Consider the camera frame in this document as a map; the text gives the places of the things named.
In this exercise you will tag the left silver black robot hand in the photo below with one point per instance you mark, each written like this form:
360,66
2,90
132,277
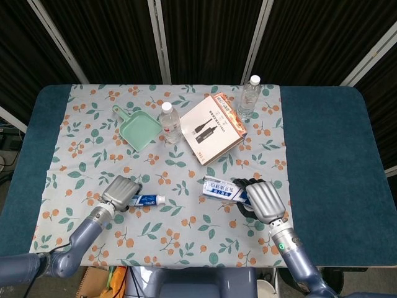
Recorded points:
119,192

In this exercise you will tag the white partition frame post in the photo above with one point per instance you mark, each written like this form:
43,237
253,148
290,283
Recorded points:
256,40
159,40
59,42
369,59

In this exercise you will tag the water bottle with red label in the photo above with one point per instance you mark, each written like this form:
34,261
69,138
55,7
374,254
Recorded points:
171,124

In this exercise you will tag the colourful printed carton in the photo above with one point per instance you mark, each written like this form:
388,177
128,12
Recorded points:
231,111

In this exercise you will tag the mint green plastic dustpan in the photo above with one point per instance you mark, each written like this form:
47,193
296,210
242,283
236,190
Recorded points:
139,130

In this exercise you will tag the blue white toothpaste box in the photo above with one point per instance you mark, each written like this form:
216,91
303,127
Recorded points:
221,189

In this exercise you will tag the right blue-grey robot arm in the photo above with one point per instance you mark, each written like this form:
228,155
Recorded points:
297,260

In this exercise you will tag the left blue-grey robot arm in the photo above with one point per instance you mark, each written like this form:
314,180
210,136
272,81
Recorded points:
83,236

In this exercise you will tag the blue white toothpaste tube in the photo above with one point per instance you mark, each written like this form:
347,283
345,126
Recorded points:
149,200

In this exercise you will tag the white cup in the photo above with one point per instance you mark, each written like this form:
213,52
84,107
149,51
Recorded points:
265,287

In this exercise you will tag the orange plastic bag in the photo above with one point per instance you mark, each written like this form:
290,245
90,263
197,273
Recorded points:
118,279

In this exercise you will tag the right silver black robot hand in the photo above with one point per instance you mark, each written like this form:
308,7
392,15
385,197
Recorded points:
266,200

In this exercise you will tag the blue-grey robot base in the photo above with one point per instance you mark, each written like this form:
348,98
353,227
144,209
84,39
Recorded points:
192,282

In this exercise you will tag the floral leaf print tablecloth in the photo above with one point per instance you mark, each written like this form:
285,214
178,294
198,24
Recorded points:
173,223

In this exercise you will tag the water bottle with white label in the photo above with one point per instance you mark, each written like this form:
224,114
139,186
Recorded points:
248,99

